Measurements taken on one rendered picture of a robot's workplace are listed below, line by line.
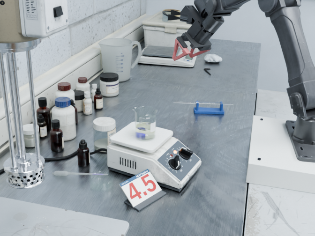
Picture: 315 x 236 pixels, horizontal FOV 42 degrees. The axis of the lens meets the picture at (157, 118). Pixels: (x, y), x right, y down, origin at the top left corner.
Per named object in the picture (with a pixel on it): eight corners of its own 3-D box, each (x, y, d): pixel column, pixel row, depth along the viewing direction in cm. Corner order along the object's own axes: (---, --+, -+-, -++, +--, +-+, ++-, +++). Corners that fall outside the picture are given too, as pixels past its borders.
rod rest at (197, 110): (222, 110, 139) (223, 100, 137) (224, 114, 136) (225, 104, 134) (193, 109, 139) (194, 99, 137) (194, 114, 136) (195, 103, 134)
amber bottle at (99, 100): (92, 108, 137) (91, 87, 134) (98, 106, 139) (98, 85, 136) (98, 111, 135) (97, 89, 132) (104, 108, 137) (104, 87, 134)
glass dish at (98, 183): (107, 194, 92) (107, 186, 91) (85, 189, 93) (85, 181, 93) (117, 181, 97) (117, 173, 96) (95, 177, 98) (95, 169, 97)
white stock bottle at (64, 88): (73, 111, 134) (71, 79, 129) (77, 119, 129) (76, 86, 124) (54, 114, 132) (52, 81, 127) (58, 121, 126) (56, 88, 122)
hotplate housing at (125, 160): (201, 168, 104) (204, 140, 101) (180, 194, 93) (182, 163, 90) (126, 147, 113) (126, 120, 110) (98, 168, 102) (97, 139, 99)
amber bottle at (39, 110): (52, 131, 120) (49, 100, 116) (38, 132, 119) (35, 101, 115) (51, 125, 124) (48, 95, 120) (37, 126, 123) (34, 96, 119)
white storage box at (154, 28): (212, 40, 233) (214, 14, 227) (199, 56, 200) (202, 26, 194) (159, 35, 240) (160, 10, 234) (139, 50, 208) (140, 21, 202)
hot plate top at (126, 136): (174, 134, 103) (174, 130, 103) (152, 154, 93) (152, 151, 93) (133, 123, 108) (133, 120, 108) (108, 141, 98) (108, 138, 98)
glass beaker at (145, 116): (158, 135, 101) (160, 104, 98) (153, 144, 96) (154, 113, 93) (135, 131, 102) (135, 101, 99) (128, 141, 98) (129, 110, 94)
